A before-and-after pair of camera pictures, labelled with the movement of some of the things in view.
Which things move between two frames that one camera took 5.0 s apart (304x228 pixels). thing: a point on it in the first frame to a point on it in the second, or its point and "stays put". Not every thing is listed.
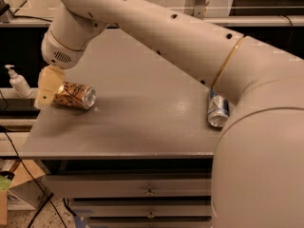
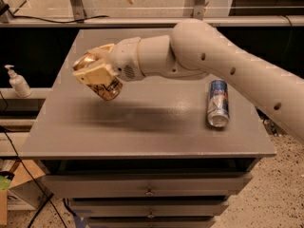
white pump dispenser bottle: (18, 83) stays put
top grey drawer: (129, 185) stays put
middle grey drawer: (143, 207) stays put
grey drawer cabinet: (142, 156) stays put
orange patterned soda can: (76, 95) to (109, 89)
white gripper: (57, 53) to (125, 58)
